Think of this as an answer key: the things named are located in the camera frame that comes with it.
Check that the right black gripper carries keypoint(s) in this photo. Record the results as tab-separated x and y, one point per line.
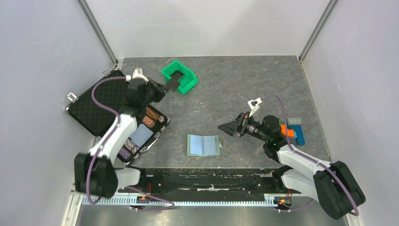
239	126

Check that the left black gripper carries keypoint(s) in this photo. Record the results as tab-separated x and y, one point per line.
160	89

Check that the black credit card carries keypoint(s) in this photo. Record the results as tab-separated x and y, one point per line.
173	84

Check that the green card holder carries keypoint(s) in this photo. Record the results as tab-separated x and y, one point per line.
203	146

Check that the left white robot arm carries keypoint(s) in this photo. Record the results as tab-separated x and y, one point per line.
94	172

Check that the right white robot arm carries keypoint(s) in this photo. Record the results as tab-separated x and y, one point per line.
332	185

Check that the black card in bin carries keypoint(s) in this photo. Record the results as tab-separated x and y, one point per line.
176	75

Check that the green plastic bin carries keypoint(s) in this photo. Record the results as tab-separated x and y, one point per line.
185	76

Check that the toy brick assembly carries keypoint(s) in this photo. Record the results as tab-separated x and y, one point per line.
293	129

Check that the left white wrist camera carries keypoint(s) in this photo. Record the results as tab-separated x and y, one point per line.
137	73

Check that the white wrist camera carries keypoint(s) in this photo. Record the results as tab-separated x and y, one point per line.
254	105
137	73

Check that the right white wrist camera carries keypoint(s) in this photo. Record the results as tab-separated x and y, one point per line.
254	105

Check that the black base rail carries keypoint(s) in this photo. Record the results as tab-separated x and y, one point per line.
209	184

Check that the white toothed cable strip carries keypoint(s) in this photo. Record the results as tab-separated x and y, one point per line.
136	200

